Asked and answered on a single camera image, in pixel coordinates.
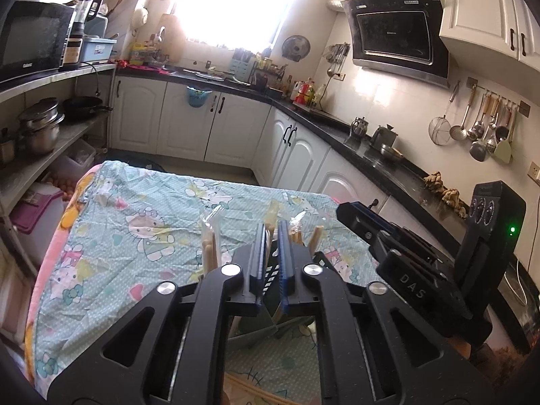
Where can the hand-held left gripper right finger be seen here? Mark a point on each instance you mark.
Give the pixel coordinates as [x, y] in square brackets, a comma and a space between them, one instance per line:
[284, 270]

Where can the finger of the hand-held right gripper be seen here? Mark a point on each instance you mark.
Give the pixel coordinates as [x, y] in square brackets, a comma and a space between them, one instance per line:
[358, 219]

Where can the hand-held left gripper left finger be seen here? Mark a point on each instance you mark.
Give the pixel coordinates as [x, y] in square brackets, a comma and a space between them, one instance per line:
[259, 270]

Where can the dark green plastic utensil basket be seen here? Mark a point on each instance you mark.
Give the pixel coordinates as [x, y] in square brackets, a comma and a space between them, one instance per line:
[270, 282]

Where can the plastic-wrapped chopstick pair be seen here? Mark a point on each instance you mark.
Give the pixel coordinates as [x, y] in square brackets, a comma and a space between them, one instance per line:
[297, 230]
[273, 213]
[209, 244]

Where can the bare wooden chopstick pair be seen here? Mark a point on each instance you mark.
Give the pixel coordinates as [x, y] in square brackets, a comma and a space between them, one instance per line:
[316, 238]

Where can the row of hanging kitchen utensils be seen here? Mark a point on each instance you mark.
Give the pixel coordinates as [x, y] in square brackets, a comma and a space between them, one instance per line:
[479, 126]

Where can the metal pitcher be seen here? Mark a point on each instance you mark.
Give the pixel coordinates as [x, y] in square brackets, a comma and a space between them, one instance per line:
[382, 137]

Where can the metal teapot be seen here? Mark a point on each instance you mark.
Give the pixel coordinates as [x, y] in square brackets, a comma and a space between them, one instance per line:
[358, 128]

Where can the ginger roots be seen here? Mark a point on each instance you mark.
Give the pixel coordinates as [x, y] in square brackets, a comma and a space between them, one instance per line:
[447, 196]

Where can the cartoon cat printed tablecloth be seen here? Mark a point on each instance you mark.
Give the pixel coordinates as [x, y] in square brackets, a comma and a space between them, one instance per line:
[126, 270]

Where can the red and white jars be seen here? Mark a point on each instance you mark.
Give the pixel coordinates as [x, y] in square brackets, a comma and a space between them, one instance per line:
[300, 93]

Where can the small hanging kitchen tools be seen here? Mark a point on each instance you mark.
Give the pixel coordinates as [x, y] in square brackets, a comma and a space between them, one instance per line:
[337, 52]

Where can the blue hanging bag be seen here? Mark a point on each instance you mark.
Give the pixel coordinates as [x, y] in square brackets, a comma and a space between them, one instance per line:
[198, 96]

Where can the teal knife holder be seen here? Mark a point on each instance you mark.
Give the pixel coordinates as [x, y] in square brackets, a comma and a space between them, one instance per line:
[240, 67]

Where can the black range hood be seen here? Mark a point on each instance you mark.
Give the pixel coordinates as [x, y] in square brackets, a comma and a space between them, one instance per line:
[392, 29]

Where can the pink cartoon blanket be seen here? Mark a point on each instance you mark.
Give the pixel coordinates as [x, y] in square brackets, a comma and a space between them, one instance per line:
[69, 215]

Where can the tray of brown eggs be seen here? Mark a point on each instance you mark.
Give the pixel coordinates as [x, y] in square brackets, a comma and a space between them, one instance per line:
[63, 185]

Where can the clear plastic container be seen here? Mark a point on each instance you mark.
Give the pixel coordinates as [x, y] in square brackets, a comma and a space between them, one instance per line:
[78, 156]

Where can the pink-lid storage box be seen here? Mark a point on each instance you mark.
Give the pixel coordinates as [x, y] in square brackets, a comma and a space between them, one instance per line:
[33, 215]

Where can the white upper cabinet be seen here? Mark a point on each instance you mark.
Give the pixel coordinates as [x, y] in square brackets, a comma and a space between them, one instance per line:
[476, 12]

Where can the white shelf unit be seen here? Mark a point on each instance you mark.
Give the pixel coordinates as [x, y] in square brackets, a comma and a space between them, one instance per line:
[63, 135]

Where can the black wok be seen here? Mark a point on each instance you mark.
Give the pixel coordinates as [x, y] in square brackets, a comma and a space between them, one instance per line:
[82, 107]

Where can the bright kitchen window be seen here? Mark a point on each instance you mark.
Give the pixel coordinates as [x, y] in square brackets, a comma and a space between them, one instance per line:
[236, 4]

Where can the wooden cutting board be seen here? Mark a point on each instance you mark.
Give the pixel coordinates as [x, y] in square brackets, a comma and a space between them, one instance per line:
[171, 38]

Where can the stacked steel pots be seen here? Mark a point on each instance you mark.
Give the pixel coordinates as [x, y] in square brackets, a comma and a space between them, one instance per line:
[40, 133]

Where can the light blue plastic box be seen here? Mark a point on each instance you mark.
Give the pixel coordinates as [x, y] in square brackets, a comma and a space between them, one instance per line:
[97, 48]

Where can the small steel pot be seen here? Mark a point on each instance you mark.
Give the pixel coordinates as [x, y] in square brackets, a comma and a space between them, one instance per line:
[6, 147]

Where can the blender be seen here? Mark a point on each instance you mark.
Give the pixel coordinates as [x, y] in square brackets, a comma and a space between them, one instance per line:
[82, 21]

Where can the black microwave oven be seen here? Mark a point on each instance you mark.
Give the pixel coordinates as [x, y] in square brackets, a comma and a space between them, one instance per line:
[29, 38]

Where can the white wall socket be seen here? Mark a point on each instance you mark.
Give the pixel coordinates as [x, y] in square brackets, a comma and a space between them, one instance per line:
[534, 171]

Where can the small wall fan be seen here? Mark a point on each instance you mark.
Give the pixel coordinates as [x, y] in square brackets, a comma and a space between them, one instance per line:
[295, 47]

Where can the silver exhaust duct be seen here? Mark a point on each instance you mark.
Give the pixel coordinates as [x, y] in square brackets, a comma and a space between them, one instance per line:
[335, 5]

